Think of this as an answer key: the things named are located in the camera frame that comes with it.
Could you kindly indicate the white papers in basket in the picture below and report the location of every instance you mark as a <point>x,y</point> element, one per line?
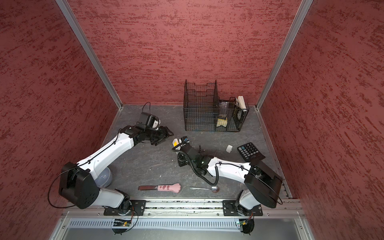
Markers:
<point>241,103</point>

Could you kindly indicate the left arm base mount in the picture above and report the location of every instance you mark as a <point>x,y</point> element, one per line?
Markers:
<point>132,208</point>

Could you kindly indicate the white air conditioner remote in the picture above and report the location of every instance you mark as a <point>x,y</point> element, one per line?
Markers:
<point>176,142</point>

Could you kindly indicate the grey bowl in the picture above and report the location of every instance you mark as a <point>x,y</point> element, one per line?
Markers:
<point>105,178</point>

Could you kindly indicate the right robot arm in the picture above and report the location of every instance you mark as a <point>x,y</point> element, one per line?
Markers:
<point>262,183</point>

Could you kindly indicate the black wire basket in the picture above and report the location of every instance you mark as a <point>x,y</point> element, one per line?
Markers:
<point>203,106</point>

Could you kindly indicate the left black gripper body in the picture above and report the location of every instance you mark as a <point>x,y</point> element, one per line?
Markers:
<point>157,135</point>

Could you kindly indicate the metal spoon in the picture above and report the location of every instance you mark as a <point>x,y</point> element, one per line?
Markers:
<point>214,189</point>

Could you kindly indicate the black calculator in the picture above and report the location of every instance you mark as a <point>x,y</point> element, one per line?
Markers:
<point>250,152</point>

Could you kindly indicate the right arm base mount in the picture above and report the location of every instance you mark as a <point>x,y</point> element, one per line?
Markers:
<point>240,208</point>

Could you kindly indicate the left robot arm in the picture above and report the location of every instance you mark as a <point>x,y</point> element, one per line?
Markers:
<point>78,181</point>

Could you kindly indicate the aluminium front rail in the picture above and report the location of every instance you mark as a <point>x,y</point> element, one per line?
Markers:
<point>211,208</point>

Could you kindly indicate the white battery cover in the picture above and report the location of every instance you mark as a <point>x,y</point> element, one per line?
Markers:
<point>229,149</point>

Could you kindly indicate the yellow sponge in basket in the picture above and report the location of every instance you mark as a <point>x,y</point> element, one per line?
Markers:
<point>221,122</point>

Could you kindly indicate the pink cat paw knife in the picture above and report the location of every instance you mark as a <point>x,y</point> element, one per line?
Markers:
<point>175,188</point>

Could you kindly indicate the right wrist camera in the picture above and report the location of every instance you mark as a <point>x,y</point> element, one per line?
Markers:
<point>184,139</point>

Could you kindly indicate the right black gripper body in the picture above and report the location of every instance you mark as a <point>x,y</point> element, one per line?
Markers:
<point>183,161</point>

